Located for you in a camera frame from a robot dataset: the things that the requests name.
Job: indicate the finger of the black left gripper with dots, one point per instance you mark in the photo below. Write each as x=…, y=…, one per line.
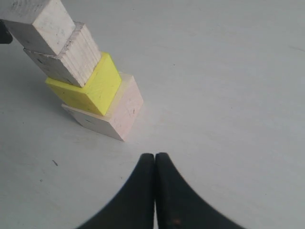
x=5, y=35

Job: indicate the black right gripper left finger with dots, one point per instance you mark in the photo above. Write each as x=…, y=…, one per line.
x=133, y=206

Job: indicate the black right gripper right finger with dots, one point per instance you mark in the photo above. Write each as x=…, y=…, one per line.
x=178, y=206

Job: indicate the small plain wooden cube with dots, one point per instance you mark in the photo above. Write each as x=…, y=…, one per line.
x=39, y=25

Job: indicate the medium plain wooden cube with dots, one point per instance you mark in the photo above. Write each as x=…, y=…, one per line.
x=75, y=62

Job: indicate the large plain wooden cube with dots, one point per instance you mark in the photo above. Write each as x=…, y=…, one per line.
x=118, y=120

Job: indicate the yellow cube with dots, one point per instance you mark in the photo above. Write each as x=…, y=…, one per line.
x=97, y=94

